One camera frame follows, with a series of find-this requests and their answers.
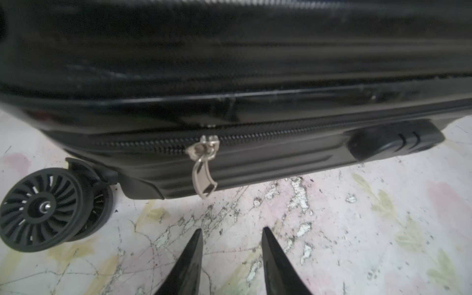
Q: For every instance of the silver zipper pull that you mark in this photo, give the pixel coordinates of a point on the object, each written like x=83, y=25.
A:
x=202, y=153

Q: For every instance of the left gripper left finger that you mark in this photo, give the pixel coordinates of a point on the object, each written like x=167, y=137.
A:
x=184, y=278

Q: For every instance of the floral pink table mat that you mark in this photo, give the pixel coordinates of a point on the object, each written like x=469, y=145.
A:
x=402, y=226

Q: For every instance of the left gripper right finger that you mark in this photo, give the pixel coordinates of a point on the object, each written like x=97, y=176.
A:
x=279, y=275

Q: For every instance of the black ribbed hard-shell suitcase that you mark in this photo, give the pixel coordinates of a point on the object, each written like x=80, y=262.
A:
x=289, y=88

